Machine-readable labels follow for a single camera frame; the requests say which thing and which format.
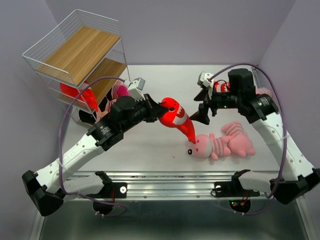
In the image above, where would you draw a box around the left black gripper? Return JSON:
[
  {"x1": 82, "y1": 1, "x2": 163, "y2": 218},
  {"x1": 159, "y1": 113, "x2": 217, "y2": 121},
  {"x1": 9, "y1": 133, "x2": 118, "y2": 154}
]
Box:
[{"x1": 121, "y1": 93, "x2": 168, "y2": 132}]

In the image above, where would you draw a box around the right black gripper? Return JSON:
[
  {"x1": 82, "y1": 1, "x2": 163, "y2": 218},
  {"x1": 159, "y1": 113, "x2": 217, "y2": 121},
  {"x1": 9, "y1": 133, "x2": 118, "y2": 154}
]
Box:
[{"x1": 188, "y1": 86, "x2": 242, "y2": 125}]

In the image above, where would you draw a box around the red whale plush back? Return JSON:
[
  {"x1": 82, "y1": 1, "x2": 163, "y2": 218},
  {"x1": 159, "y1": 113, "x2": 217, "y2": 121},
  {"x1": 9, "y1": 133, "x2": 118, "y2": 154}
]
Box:
[{"x1": 159, "y1": 97, "x2": 196, "y2": 144}]

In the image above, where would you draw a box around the boy doll pink hat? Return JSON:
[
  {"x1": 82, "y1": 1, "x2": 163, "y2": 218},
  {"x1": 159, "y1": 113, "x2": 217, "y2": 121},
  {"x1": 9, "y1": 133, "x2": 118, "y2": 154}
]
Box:
[
  {"x1": 111, "y1": 84, "x2": 130, "y2": 99},
  {"x1": 97, "y1": 98, "x2": 117, "y2": 120}
]

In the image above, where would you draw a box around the red shark plush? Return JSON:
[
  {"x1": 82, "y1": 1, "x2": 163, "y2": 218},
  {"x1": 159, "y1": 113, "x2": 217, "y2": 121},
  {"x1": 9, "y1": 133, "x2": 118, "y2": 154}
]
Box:
[
  {"x1": 59, "y1": 80, "x2": 99, "y2": 112},
  {"x1": 214, "y1": 81, "x2": 230, "y2": 93}
]

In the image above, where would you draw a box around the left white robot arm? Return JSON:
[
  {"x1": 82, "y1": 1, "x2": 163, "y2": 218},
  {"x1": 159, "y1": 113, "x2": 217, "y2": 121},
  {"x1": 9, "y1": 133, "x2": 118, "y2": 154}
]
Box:
[{"x1": 22, "y1": 94, "x2": 169, "y2": 217}]

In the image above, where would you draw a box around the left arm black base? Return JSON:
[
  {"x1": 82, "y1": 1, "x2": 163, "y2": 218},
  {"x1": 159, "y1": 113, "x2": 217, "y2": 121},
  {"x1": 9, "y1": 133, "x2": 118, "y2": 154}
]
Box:
[{"x1": 84, "y1": 171, "x2": 128, "y2": 218}]

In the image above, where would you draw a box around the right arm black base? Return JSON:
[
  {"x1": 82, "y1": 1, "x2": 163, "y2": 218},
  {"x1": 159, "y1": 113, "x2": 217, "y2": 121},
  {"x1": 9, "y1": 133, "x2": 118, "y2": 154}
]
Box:
[{"x1": 210, "y1": 169, "x2": 260, "y2": 215}]

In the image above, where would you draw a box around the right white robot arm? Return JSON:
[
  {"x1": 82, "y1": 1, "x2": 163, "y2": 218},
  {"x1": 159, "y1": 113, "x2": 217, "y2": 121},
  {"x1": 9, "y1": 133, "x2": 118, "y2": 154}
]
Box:
[{"x1": 191, "y1": 68, "x2": 320, "y2": 205}]

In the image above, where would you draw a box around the pink frog plush striped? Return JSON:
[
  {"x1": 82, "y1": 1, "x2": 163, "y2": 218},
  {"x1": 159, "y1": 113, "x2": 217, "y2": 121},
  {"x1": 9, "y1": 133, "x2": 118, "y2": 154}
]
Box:
[{"x1": 187, "y1": 133, "x2": 234, "y2": 161}]

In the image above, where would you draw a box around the pink plush lying right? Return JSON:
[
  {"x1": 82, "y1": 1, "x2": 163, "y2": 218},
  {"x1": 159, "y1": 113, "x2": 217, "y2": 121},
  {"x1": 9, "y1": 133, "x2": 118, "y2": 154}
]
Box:
[{"x1": 221, "y1": 121, "x2": 256, "y2": 158}]

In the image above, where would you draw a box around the pink plush far right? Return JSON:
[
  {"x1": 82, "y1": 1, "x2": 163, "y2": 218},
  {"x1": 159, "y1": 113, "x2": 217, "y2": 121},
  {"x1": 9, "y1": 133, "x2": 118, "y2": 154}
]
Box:
[{"x1": 256, "y1": 87, "x2": 272, "y2": 97}]

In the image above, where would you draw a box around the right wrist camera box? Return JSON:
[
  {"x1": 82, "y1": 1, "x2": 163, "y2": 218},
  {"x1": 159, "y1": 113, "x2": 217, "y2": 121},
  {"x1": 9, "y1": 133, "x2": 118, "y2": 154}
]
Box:
[{"x1": 197, "y1": 71, "x2": 214, "y2": 89}]

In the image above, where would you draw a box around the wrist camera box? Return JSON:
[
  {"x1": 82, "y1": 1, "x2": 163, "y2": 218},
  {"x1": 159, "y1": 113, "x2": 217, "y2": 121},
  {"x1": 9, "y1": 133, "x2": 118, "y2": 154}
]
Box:
[
  {"x1": 128, "y1": 77, "x2": 146, "y2": 101},
  {"x1": 197, "y1": 71, "x2": 214, "y2": 89}
]

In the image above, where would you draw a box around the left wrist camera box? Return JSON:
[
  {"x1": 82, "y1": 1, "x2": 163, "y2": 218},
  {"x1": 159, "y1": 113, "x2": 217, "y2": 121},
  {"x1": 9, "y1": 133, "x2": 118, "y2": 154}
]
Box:
[{"x1": 128, "y1": 77, "x2": 146, "y2": 101}]

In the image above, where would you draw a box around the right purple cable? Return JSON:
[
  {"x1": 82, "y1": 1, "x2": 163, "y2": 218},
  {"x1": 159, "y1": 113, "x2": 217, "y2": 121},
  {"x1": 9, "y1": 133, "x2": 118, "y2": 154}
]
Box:
[{"x1": 209, "y1": 63, "x2": 287, "y2": 216}]

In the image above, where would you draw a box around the aluminium rail frame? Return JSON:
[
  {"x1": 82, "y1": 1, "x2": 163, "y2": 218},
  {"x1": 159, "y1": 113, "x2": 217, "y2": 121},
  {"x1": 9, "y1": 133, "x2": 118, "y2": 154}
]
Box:
[{"x1": 41, "y1": 170, "x2": 305, "y2": 202}]

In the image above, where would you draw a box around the white wire wooden shelf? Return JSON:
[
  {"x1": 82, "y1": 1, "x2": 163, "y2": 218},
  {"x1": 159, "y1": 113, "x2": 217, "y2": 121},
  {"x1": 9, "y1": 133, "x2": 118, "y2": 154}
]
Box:
[{"x1": 21, "y1": 9, "x2": 135, "y2": 126}]

